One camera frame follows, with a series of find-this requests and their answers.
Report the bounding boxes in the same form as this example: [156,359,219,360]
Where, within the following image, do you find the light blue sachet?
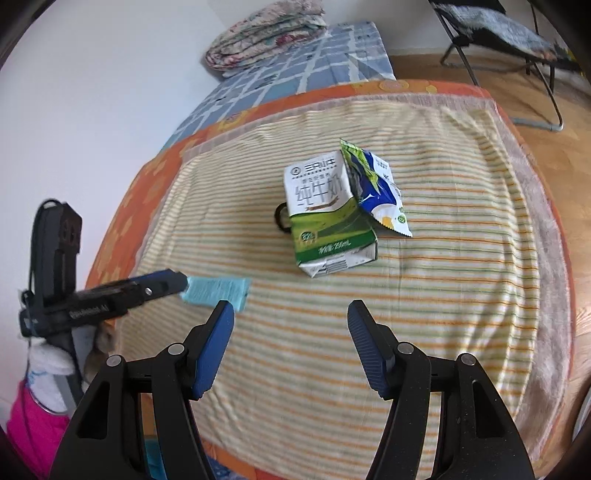
[180,276,250,312]

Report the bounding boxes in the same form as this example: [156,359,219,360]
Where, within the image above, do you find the green white milk carton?
[283,151,378,278]

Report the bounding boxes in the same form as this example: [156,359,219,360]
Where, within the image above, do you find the orange floral bed sheet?
[88,80,574,479]

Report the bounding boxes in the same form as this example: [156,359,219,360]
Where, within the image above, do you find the striped cream blanket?
[136,100,540,479]

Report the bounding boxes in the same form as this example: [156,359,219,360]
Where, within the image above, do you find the blue green snack bag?
[339,140,413,238]

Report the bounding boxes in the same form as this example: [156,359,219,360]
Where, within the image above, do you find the folded floral quilt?
[204,1,328,72]

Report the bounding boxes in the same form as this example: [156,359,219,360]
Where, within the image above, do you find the blue plaid mattress sheet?
[164,21,394,148]

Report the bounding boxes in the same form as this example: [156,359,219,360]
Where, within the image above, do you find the black folding chair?
[430,1,583,132]

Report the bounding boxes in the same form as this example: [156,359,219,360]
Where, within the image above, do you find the black hair tie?
[273,202,295,234]

